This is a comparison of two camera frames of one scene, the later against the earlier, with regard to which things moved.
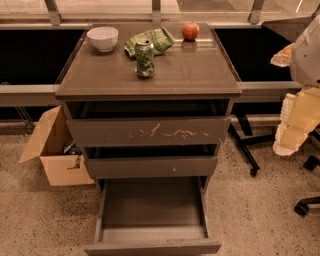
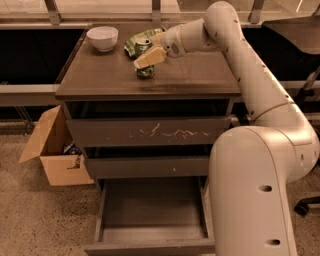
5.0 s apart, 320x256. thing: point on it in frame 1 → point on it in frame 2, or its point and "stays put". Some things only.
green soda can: [144, 51] stays put
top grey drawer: [150, 123] stays put
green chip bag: [160, 38] stays put
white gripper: [307, 58] → [170, 43]
